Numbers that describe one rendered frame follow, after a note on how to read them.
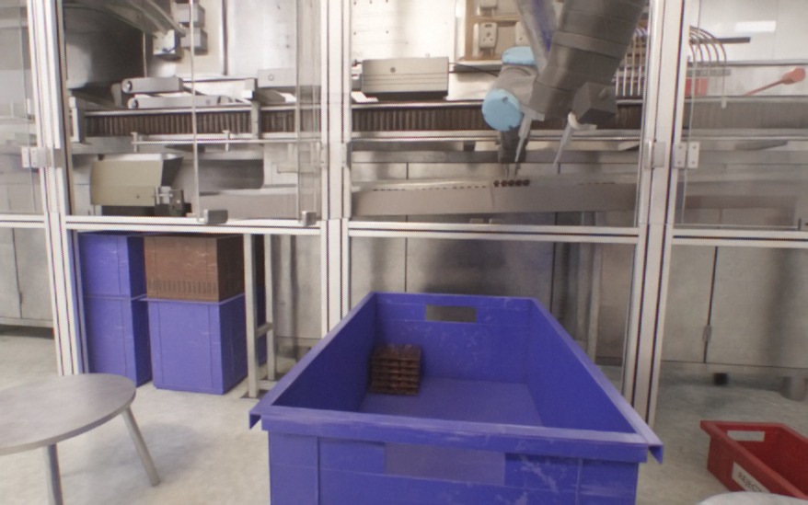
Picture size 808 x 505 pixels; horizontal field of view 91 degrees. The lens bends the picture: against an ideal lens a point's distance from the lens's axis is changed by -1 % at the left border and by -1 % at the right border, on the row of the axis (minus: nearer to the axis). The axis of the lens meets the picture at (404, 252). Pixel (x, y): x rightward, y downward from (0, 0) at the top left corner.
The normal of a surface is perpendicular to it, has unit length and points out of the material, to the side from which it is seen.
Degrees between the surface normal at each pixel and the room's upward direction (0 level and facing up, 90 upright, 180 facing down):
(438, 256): 90
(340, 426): 90
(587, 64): 122
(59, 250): 90
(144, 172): 79
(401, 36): 90
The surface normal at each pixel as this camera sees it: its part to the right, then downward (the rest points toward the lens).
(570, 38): -0.75, 0.19
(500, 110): -0.48, 0.73
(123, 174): -0.14, -0.07
